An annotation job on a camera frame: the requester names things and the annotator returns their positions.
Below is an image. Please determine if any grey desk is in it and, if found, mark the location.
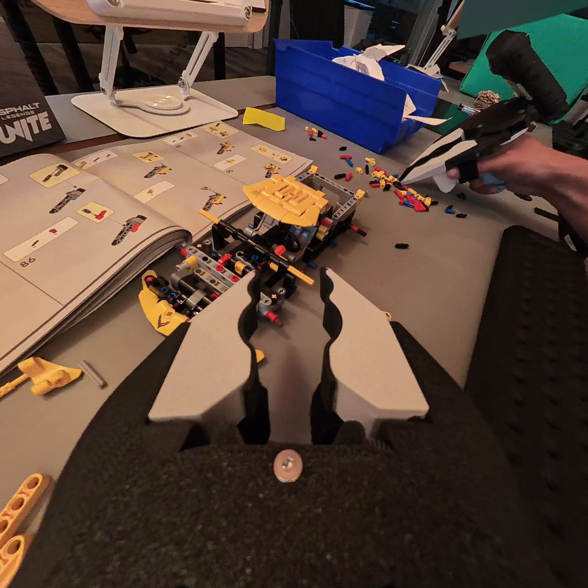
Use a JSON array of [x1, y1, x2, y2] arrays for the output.
[[0, 76, 561, 511]]

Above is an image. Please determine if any white crumpled paper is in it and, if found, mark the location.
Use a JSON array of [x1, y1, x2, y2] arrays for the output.
[[332, 43, 406, 82]]

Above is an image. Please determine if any green bag with handle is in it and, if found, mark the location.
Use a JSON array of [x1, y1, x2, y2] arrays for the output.
[[459, 14, 588, 125]]

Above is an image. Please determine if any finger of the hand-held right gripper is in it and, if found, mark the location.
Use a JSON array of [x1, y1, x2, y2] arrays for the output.
[[404, 129, 465, 175], [399, 140, 478, 185]]

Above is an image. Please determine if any pile of yellow brick pieces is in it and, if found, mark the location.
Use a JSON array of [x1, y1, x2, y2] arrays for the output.
[[0, 473, 51, 577]]

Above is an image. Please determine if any grey axle pin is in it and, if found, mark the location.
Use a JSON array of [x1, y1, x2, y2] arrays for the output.
[[78, 360, 107, 389]]

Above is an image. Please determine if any white paper scrap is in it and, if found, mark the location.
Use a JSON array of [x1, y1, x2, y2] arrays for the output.
[[402, 94, 453, 127]]

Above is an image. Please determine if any yellow flat card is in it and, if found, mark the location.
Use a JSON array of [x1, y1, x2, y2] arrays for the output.
[[243, 107, 285, 131]]

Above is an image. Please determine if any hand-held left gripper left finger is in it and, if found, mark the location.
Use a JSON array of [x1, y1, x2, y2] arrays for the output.
[[148, 271, 269, 445]]

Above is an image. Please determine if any yellow curved fender brick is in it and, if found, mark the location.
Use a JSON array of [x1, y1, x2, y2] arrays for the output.
[[17, 357, 83, 397]]

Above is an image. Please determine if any yellow black brick car model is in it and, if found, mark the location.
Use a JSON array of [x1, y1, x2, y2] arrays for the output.
[[139, 164, 368, 337]]

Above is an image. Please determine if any wooden board on stand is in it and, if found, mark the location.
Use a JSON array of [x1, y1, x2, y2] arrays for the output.
[[409, 0, 465, 74]]

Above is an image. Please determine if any instruction sign on white stand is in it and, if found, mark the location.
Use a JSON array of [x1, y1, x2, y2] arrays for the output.
[[30, 0, 269, 138]]

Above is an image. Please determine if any blue plastic bin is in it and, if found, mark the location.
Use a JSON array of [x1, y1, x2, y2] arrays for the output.
[[274, 39, 443, 155]]

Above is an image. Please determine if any pile of small connector pins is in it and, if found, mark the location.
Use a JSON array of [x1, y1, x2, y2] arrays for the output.
[[304, 126, 468, 251]]

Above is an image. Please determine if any open instruction booklet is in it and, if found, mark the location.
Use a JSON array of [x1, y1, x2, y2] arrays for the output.
[[0, 120, 322, 375]]

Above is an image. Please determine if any person's right hand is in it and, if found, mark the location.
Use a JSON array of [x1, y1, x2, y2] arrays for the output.
[[448, 135, 568, 209]]

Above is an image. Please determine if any dark toy car box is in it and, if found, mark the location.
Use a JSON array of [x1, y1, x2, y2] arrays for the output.
[[0, 18, 67, 159]]

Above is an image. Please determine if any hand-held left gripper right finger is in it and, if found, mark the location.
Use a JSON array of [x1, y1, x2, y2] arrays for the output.
[[311, 267, 429, 445]]

